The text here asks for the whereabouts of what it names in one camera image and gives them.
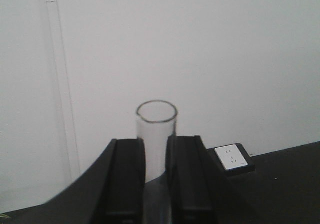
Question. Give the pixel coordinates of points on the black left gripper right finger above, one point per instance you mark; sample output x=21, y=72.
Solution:
x=199, y=192

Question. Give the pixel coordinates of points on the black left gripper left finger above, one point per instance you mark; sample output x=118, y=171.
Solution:
x=119, y=176

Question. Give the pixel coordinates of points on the short transparent glass tube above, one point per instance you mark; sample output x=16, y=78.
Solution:
x=155, y=126

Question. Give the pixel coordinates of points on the white socket on black base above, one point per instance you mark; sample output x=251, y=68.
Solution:
x=232, y=159

